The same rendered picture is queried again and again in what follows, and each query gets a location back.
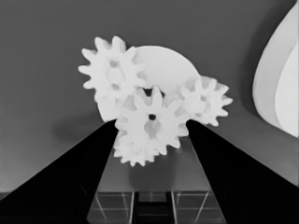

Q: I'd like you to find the large thick white disc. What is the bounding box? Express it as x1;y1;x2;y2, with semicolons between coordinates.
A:
251;2;299;138

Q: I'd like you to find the white toothed gear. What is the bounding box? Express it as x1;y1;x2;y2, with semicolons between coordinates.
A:
112;133;163;167
78;35;148;108
177;76;234;127
114;86;191;157

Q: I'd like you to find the white round carrier with pins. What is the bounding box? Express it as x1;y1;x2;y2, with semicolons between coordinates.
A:
96;45;200;122

